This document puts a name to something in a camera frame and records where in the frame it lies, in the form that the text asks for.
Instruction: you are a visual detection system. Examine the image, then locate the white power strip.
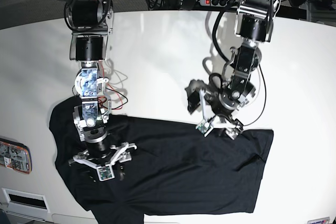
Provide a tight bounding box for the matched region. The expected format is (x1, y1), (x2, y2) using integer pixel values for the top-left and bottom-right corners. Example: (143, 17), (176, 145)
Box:
(198, 0), (232, 8)

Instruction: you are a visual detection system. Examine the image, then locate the white slotted tray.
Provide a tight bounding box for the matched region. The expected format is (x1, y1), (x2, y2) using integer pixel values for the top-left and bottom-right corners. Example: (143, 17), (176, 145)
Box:
(2, 188), (50, 221)

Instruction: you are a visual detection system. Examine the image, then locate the orange screw assortment box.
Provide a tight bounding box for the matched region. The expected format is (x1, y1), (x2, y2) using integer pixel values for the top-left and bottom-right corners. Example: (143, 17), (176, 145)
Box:
(1, 138), (32, 174)

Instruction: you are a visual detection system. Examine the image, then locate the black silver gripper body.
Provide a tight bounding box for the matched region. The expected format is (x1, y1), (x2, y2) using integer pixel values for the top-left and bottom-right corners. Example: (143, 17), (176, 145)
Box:
(207, 84), (256, 130)
(78, 126), (114, 164)

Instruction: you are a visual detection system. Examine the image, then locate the black T-shirt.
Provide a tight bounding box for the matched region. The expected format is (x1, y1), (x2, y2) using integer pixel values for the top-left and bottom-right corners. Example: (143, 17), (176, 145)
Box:
(49, 97), (274, 223)

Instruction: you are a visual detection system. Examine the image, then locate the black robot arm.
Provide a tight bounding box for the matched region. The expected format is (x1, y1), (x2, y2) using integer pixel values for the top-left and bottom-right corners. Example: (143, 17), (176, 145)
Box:
(185, 0), (281, 140)
(59, 0), (127, 182)

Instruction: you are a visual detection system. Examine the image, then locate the colourful sticker card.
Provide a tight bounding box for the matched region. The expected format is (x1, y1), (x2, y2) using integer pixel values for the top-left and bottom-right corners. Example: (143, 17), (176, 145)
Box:
(307, 217), (330, 224)

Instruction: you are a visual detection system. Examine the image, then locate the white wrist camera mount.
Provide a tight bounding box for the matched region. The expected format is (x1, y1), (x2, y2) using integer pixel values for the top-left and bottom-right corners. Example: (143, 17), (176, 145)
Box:
(195, 89), (237, 137)
(68, 142), (138, 182)

